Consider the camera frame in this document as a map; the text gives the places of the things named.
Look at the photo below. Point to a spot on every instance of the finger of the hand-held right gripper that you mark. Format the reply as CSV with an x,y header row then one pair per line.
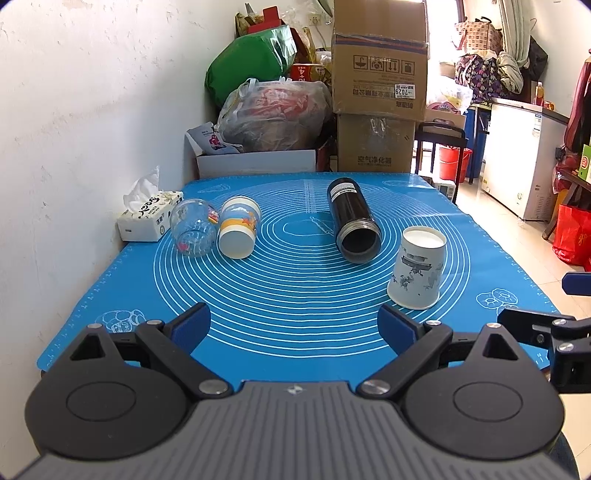
x,y
578,282
531,325

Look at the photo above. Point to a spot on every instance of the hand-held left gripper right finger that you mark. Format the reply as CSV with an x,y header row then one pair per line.
x,y
396,328

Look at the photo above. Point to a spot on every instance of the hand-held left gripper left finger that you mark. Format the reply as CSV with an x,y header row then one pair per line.
x,y
191,325

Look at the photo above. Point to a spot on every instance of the white paper cup ink print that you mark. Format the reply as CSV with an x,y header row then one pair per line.
x,y
415,272

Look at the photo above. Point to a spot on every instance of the clear glass cup cartoon print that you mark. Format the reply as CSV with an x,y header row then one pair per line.
x,y
194,227

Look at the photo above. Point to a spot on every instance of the yellow and white paper cup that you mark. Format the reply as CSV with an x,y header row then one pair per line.
x,y
235,230

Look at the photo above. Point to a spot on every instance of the black thermos cup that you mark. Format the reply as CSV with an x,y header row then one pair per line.
x,y
349,207

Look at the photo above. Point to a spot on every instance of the red shopping bag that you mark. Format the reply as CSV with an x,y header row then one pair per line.
x,y
571,233

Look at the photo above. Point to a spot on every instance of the dark wooden table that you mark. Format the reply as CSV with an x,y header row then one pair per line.
x,y
575,177

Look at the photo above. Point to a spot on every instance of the blue silicone baking mat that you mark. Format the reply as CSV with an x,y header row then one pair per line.
x,y
300,286

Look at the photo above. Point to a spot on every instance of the white tissue pack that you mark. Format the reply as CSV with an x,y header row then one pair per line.
x,y
147,218

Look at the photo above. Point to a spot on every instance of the green box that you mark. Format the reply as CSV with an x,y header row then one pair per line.
x,y
586,162

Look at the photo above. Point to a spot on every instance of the white chest freezer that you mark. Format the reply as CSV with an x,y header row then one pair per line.
x,y
517,157

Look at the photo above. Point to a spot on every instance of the red bucket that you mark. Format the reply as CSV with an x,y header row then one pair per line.
x,y
452,164

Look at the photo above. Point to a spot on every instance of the white cardboard box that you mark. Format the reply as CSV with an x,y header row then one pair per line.
x,y
258,164

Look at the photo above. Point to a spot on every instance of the dark red cloth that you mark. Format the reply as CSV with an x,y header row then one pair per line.
x,y
582,106

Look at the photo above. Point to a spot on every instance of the blue barrel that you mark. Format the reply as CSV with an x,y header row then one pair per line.
x,y
473,138

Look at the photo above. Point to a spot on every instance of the small brown cardboard box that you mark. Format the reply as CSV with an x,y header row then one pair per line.
x,y
374,147

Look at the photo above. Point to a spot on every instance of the small printed paper bag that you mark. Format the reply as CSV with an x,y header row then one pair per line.
x,y
213,139

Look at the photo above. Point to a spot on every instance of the orange bottle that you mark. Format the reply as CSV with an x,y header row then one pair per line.
x,y
539,93

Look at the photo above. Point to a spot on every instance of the grey cloth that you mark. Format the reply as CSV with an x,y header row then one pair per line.
x,y
510,71

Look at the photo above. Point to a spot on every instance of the clear plastic bag red contents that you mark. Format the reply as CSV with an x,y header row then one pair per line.
x,y
277,115

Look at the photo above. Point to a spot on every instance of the white plastic bag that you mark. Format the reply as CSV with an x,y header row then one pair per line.
x,y
450,94

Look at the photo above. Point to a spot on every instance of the dark hanging garment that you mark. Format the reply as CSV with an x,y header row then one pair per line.
x,y
536,57

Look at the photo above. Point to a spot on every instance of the purple floral bag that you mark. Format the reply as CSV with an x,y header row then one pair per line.
x,y
478,74

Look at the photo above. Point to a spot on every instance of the brown patterned bag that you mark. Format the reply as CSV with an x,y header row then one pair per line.
x,y
478,34

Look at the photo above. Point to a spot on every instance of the large brown cardboard box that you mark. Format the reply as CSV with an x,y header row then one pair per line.
x,y
378,60

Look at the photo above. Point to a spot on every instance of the red carton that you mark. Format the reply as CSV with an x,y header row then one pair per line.
x,y
307,73

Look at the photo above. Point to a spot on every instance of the green bag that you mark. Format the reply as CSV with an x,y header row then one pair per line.
x,y
249,60

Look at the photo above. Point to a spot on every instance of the black metal frame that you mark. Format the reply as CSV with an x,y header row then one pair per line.
x,y
441,131

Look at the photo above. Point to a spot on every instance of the wall socket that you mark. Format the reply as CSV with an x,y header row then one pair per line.
x,y
315,19

